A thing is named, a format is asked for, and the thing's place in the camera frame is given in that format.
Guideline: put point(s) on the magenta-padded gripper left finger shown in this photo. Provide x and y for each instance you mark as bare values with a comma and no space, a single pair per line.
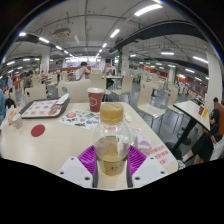
87,158

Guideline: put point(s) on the flat round red coaster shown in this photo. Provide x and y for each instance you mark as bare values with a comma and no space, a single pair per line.
38,130

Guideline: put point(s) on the beige side table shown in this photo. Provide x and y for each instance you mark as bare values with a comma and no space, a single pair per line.
193,110

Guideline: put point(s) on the colourful printed leaflet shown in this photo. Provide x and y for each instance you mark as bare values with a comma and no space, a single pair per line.
78,119

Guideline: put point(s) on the dark food tray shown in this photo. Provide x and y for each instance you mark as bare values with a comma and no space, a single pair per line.
22,115

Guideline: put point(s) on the printed paper tray liner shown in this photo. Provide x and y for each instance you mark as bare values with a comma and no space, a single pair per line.
38,108

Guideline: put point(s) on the small yellow drink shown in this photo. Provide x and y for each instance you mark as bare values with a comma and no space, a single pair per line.
205,112

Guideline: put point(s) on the clear bottle with yellow cap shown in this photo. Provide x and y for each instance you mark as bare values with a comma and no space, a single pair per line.
111,146

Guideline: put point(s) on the ceiling air conditioner unit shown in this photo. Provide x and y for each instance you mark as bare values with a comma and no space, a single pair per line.
61,32

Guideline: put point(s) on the crumpled white napkin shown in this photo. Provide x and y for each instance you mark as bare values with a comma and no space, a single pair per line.
62,99

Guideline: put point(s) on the person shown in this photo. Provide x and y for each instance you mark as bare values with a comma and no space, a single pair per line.
2,106
205,145
27,81
109,69
81,71

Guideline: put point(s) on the group of beige chairs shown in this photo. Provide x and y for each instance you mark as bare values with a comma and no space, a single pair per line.
97,80

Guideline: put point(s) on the group of ceiling lights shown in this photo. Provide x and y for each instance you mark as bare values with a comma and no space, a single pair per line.
148,9

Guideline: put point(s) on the beige chair with metal legs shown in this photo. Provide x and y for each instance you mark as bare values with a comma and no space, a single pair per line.
125,85
146,96

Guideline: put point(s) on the red paper cup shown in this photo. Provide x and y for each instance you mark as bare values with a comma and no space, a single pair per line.
96,101

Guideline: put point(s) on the small white sachet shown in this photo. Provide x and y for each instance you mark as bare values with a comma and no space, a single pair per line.
128,117

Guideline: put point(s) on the white label with red print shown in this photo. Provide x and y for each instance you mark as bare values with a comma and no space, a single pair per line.
163,154

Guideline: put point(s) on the clear pink-edged packet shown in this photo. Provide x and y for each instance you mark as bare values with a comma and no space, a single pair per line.
144,146

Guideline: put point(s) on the beige chair with round hole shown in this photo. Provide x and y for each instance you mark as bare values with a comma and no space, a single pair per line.
35,93
75,90

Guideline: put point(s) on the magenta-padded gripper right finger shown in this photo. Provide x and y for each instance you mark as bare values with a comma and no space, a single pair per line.
136,159

